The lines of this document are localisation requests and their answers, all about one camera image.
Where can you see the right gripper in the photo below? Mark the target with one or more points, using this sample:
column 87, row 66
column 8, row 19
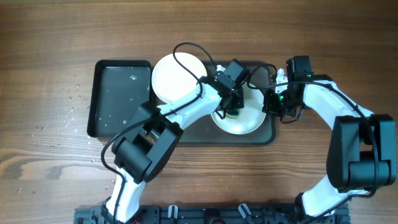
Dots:
column 273, row 104

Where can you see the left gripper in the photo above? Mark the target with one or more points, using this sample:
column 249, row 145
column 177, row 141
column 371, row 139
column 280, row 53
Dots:
column 234, row 101

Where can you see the green yellow sponge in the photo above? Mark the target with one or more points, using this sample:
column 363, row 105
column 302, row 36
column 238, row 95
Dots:
column 232, row 114

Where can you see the white plate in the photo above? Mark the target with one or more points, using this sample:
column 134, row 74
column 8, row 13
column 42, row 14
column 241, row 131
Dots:
column 170, row 81
column 250, row 117

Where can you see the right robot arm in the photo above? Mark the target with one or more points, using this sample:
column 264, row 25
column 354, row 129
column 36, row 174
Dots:
column 362, row 152

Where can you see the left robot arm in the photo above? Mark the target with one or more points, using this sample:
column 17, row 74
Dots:
column 144, row 146

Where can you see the black rectangular sponge tray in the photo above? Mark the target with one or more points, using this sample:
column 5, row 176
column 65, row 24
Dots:
column 119, row 88

